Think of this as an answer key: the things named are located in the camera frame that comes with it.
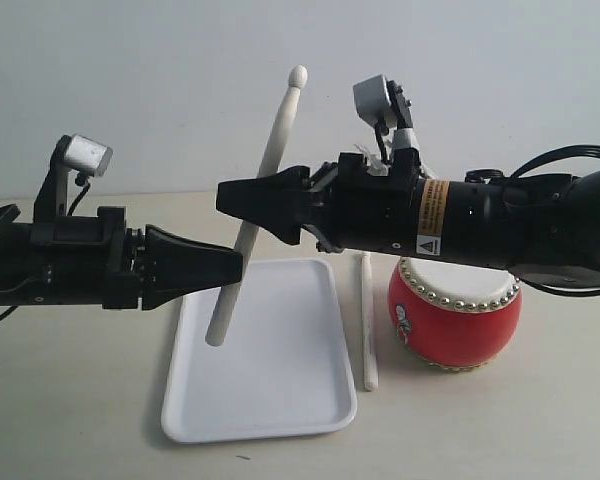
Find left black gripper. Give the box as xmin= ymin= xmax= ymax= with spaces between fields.
xmin=29 ymin=205 xmax=243 ymax=311

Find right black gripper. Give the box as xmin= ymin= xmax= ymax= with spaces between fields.
xmin=216 ymin=152 xmax=423 ymax=255

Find horizontal white wooden drumstick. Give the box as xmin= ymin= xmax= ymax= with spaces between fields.
xmin=205 ymin=64 xmax=308 ymax=347

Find vertical white wooden drumstick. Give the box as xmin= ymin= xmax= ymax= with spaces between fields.
xmin=360 ymin=252 xmax=379 ymax=392

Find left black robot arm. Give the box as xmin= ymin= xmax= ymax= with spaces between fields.
xmin=0 ymin=207 xmax=243 ymax=311

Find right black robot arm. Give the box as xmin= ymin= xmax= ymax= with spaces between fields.
xmin=216 ymin=148 xmax=600 ymax=288

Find small red Chinese drum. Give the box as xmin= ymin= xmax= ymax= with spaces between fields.
xmin=387 ymin=257 xmax=522 ymax=371

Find white rectangular plastic tray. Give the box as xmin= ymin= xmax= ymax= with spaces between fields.
xmin=161 ymin=258 xmax=357 ymax=444

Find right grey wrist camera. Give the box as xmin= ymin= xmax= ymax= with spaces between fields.
xmin=353 ymin=74 xmax=419 ymax=176

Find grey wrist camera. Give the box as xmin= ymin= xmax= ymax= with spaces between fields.
xmin=33 ymin=134 xmax=113 ymax=223
xmin=353 ymin=74 xmax=419 ymax=176

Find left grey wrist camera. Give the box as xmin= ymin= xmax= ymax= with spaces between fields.
xmin=33 ymin=134 xmax=113 ymax=223

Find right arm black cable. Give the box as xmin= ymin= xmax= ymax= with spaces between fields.
xmin=462 ymin=144 xmax=600 ymax=296

